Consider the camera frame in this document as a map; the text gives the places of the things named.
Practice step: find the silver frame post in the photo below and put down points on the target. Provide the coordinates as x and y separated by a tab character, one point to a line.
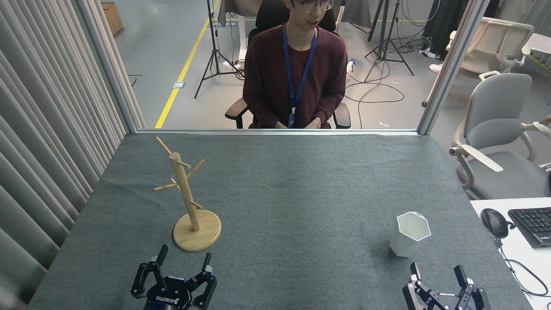
109	64
450	69

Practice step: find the seated person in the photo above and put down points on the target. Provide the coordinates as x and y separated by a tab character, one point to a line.
271	73

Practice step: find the wooden cup rack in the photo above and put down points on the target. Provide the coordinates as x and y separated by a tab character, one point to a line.
196	234

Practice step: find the seated person's right hand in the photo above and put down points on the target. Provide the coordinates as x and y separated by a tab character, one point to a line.
281	125

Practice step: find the standing person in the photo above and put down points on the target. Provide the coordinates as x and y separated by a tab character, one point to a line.
443	21

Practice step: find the cardboard box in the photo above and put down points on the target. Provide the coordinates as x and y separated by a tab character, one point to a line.
112	17

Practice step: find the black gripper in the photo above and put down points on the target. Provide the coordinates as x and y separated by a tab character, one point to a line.
447	302
170	292

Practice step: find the grey felt table cover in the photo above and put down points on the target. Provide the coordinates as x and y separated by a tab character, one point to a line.
301	193

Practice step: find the black office chair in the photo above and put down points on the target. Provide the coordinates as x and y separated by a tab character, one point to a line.
236	111

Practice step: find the name badge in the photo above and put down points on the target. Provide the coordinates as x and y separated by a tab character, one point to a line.
292	121

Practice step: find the white hexagonal cup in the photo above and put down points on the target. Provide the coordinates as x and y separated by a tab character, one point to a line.
404	243

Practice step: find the white power strip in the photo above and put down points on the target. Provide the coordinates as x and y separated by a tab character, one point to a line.
351	65

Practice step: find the seated person's left hand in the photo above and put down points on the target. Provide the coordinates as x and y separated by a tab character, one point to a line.
313	123

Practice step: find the metal floor outlet plate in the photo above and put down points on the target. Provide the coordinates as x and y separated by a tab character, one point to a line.
178	85

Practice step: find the grey pleated curtain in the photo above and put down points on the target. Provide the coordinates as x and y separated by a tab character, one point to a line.
43	129

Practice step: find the white standing desk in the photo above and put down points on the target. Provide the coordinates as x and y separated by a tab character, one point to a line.
242	38

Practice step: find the grey office chair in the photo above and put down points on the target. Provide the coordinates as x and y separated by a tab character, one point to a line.
495	120

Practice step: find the black computer mouse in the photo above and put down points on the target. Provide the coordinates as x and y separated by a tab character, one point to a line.
494	221

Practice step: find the person's hand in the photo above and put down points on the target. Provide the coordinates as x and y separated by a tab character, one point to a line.
546	120

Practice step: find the black tripod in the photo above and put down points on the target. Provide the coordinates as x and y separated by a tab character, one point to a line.
213	47
387	43

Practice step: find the black-rimmed glasses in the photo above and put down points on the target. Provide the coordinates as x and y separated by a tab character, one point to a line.
311	6

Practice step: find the beige office chair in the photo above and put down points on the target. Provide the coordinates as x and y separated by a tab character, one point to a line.
495	43

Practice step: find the black keyboard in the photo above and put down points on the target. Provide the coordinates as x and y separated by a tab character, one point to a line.
533	224

